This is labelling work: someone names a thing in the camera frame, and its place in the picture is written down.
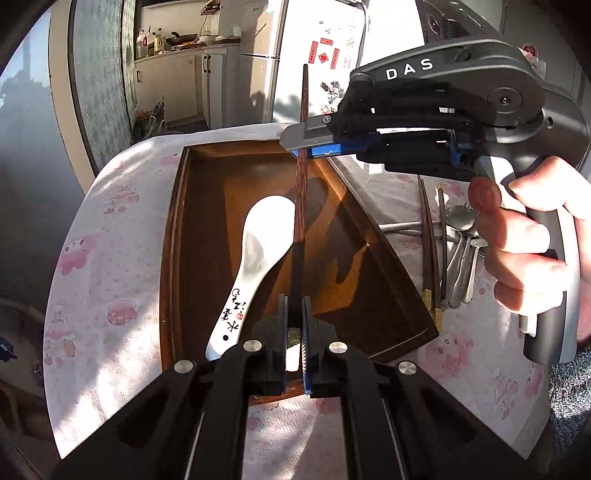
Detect frosted glass sliding door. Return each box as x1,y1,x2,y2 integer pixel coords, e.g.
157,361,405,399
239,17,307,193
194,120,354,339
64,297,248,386
67,0,136,174

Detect plastic bag of vegetables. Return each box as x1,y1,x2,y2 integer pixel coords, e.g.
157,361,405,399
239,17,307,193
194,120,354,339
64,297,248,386
133,96,166,143

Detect white refrigerator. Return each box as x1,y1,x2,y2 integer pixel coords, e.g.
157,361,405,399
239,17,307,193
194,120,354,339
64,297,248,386
235,0,369,125

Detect person's right hand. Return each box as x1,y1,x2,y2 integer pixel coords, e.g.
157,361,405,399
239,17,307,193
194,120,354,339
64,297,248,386
468,156,590,321

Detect dark wooden chopstick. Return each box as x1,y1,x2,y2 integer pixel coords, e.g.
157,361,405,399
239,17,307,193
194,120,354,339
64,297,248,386
288,63,311,324

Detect smooth steel spoon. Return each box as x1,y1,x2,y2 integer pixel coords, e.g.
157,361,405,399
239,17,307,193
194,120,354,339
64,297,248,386
462,236,488,304

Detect large textured steel spoon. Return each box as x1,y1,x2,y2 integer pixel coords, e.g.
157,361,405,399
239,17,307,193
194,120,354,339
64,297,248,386
380,221,422,232

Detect dark wooden tray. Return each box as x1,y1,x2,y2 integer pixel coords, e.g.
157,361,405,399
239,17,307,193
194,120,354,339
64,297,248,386
159,138,441,407

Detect white kitchen cabinet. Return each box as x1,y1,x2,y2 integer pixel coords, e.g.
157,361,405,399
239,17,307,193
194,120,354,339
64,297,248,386
133,44,239,129

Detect small steel spoon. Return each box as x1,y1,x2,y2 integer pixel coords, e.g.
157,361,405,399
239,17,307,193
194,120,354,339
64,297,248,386
446,205,475,308

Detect white ceramic soup spoon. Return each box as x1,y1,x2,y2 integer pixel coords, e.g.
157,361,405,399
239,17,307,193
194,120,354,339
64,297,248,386
205,195,296,361

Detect pink patterned tablecloth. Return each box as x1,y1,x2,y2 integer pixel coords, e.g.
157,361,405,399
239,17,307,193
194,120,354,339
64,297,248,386
43,125,552,479

